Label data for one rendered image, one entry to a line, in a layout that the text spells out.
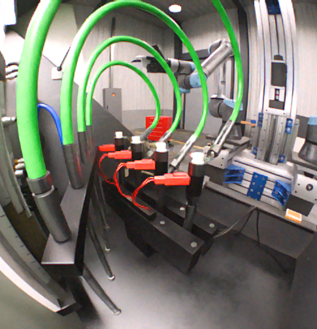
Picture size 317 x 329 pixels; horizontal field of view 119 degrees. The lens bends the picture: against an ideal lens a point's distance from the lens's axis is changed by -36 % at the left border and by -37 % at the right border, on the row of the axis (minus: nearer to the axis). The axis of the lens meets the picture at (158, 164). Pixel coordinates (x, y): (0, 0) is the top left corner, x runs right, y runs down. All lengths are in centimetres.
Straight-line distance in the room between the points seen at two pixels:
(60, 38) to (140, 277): 67
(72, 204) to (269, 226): 49
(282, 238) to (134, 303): 44
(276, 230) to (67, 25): 85
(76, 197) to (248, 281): 43
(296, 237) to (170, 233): 39
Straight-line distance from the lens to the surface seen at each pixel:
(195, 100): 761
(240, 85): 38
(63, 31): 52
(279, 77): 96
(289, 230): 51
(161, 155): 27
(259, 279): 47
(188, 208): 27
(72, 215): 16
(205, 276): 42
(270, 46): 112
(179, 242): 28
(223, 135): 29
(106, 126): 46
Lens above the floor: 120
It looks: 23 degrees down
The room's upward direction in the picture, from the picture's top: 1 degrees clockwise
